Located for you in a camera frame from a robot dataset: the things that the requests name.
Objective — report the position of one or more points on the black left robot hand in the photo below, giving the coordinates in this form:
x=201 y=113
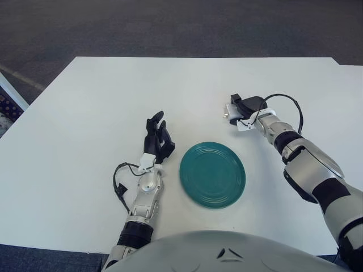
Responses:
x=151 y=143

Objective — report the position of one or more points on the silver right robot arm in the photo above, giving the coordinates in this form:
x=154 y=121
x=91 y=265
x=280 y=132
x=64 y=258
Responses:
x=312 y=167

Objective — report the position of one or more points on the teal ceramic plate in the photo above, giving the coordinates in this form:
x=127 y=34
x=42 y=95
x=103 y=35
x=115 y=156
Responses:
x=212 y=175

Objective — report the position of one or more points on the grey robot torso shell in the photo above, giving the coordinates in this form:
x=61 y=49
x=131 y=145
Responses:
x=224 y=255

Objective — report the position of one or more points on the white charger plug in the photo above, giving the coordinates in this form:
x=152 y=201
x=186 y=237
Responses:
x=232 y=112

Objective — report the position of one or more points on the white frame bar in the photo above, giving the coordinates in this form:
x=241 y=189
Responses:
x=12 y=92

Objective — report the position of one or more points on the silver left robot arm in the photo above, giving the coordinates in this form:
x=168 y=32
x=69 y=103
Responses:
x=146 y=192

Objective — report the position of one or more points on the dark patterned mat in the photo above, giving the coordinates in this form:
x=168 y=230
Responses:
x=6 y=113

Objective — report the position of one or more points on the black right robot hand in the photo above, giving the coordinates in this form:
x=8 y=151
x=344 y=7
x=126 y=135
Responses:
x=251 y=106

